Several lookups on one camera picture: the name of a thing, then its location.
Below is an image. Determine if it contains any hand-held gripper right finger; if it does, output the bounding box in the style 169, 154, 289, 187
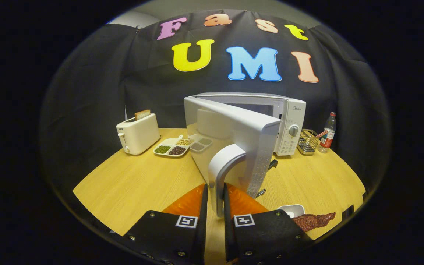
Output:
222, 183, 314, 265

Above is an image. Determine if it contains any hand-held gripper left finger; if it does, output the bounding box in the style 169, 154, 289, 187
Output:
122, 183, 209, 265

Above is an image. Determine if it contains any brown roasted meat piece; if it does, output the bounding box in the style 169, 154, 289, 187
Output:
292, 212, 336, 232

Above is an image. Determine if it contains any white toaster oven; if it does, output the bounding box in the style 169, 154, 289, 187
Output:
184, 92, 307, 218

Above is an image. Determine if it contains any white bread toaster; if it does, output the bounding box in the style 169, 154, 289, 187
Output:
116, 113, 161, 155

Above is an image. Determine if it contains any small white rectangular plate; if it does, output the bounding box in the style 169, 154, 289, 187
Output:
276, 204, 305, 218

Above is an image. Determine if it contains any white divided bean tray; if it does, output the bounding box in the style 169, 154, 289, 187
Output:
153, 135, 194, 158

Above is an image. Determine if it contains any clear plastic water bottle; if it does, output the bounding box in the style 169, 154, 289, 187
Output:
318, 112, 337, 153

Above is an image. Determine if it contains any metal wire basket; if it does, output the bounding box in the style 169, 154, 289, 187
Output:
297, 129, 321, 155

